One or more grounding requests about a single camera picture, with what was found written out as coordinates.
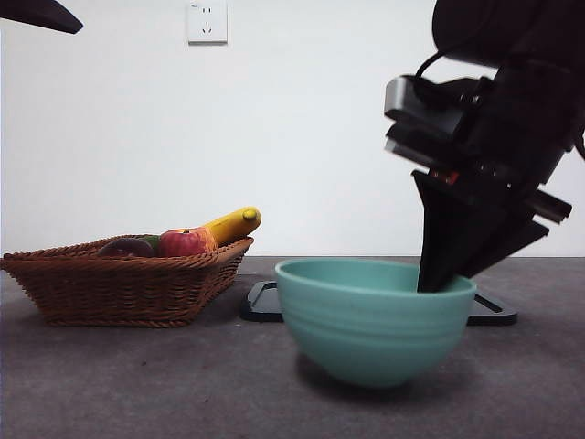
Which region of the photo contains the dark green rectangular tray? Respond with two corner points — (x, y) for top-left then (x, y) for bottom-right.
(240, 281), (519, 327)

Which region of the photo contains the white wall socket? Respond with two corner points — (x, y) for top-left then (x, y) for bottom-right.
(187, 0), (229, 46)

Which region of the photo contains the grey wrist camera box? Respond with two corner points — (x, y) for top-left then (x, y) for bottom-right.
(383, 75), (493, 171)

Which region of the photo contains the black camera cable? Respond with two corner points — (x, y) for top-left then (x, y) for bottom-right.
(413, 49), (458, 88)

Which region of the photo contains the red and yellow apple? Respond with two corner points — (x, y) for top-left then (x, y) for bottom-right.
(158, 227), (218, 258)

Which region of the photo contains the yellow banana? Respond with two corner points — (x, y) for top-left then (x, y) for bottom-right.
(200, 206), (262, 248)

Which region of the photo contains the brown wicker basket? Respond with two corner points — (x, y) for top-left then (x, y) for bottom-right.
(0, 234), (255, 328)

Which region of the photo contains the dark red plum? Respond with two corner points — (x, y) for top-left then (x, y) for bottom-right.
(97, 237), (155, 259)

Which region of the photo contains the teal ribbed bowl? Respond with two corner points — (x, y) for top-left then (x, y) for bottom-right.
(274, 257), (477, 389)

